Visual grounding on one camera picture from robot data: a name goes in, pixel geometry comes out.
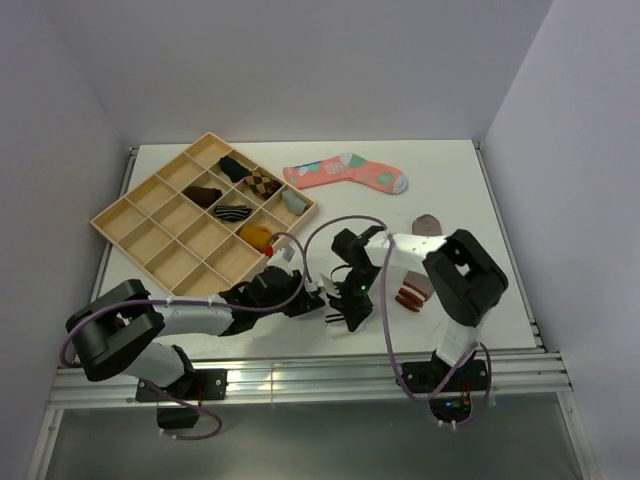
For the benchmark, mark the brown argyle rolled sock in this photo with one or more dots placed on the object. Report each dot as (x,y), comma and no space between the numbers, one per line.
(262,185)

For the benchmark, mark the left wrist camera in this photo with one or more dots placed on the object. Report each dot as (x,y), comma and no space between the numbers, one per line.
(281,258)

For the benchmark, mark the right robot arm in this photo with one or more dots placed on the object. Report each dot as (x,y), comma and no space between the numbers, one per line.
(466,280)

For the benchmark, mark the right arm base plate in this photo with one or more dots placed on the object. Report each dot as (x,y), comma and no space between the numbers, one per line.
(423,377)

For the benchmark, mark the dark teal rolled sock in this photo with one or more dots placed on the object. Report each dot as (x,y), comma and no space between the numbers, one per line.
(233,169)

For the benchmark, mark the dark brown rolled sock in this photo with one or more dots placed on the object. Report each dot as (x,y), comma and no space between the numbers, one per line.
(204,197)

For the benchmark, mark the wooden divided tray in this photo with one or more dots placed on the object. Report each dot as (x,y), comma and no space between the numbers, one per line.
(162,238)

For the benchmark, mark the grey rolled sock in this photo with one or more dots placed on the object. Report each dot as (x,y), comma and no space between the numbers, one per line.
(293,203)

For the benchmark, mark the aluminium frame rail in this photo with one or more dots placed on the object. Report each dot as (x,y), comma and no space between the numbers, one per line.
(350,378)

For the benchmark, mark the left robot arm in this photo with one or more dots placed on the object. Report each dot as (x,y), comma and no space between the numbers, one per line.
(117,333)

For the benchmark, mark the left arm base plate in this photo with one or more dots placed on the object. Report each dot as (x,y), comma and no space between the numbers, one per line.
(203,385)

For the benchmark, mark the mustard yellow rolled sock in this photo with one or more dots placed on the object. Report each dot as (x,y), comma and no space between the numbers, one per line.
(257,237)

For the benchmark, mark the black white striped rolled sock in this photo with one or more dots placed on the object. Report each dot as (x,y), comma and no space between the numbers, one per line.
(232,213)

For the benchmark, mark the taupe sock with red stripes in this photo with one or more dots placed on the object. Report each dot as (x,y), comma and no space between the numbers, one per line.
(416,289)

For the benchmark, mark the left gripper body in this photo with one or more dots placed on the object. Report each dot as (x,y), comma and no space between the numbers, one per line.
(298,306)

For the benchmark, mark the pink patterned sock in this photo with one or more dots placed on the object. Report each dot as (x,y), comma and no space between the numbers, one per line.
(348,167)

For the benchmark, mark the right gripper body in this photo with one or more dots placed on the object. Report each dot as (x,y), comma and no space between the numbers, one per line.
(355,290)

